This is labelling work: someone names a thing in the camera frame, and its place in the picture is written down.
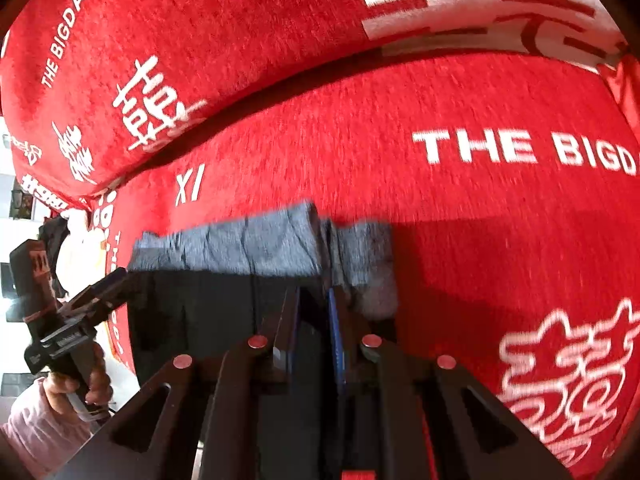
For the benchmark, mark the red sofa back cushion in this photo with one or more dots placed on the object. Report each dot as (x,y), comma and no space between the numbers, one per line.
(92,89)

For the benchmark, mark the person's left hand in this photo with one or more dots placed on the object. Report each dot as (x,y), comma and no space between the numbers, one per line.
(57,386)

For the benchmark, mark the red embroidered satin pillow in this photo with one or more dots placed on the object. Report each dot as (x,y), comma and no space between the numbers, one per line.
(623,81)

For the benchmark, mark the red sofa seat cushion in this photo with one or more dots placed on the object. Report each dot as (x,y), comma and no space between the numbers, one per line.
(511,184)

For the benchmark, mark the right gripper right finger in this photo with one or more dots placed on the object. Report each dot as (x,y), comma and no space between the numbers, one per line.
(402,417)

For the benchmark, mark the black pants patterned waistband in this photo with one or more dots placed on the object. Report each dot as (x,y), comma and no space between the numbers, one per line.
(202,290)

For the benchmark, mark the pink sleeved left forearm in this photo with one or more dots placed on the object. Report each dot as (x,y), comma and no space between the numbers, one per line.
(39,437)

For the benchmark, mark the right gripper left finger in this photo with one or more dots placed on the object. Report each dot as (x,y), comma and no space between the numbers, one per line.
(196,413)

